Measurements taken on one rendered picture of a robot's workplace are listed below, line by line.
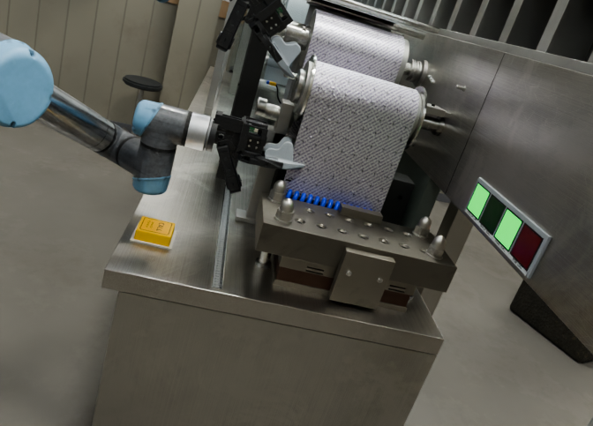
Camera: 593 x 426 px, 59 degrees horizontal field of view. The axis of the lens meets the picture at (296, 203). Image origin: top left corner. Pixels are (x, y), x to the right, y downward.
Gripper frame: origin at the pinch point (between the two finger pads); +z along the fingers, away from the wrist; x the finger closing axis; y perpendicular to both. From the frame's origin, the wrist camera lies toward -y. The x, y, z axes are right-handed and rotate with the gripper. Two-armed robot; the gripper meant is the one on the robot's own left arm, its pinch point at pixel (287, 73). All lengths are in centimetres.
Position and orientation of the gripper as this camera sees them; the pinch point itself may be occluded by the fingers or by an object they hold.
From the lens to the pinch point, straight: 118.1
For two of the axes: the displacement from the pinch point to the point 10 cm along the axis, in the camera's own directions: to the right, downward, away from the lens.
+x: -0.8, -3.8, 9.2
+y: 8.3, -5.4, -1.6
